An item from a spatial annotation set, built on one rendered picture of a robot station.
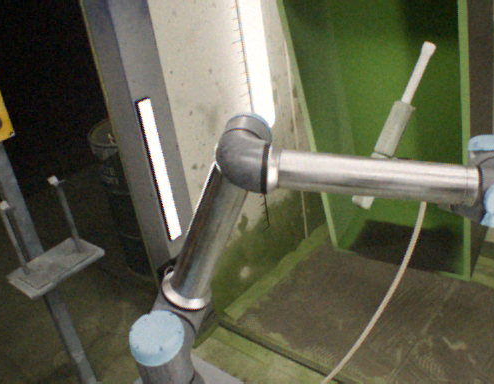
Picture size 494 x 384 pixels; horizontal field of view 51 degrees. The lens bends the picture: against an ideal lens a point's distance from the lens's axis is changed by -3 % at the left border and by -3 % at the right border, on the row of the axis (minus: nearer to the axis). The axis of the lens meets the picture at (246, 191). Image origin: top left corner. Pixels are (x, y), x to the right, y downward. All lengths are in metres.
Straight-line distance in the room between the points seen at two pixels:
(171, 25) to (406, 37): 0.90
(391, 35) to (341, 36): 0.21
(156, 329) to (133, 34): 1.10
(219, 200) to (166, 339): 0.39
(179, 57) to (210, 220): 1.01
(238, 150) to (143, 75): 1.02
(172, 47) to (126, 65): 0.24
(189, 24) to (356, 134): 0.86
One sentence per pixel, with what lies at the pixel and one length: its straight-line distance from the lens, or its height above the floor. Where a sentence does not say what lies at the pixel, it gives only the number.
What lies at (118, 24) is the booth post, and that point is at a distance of 2.03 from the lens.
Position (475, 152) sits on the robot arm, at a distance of 1.29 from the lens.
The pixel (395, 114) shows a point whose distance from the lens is 1.51.
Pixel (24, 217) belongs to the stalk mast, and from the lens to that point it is 2.15.
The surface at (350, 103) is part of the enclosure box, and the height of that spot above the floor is 1.07.
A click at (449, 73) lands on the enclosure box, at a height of 1.23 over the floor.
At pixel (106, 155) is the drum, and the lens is 2.91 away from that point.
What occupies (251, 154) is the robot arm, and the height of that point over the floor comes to 1.40.
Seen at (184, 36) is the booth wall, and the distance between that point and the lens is 2.24.
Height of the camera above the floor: 1.86
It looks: 28 degrees down
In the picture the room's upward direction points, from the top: 9 degrees counter-clockwise
